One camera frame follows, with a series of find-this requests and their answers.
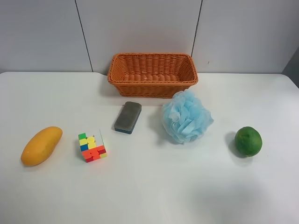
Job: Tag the orange woven basket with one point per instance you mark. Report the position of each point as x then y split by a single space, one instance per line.
152 75

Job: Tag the green lemon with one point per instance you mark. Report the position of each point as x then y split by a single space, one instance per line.
248 141

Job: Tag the grey blue board eraser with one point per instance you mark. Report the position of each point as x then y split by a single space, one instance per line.
128 117

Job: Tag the light blue bath loofah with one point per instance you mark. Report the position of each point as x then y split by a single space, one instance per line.
184 118

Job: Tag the colourful puzzle cube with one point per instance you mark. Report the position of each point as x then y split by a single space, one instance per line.
92 145

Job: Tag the yellow mango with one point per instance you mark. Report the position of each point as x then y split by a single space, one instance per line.
41 146

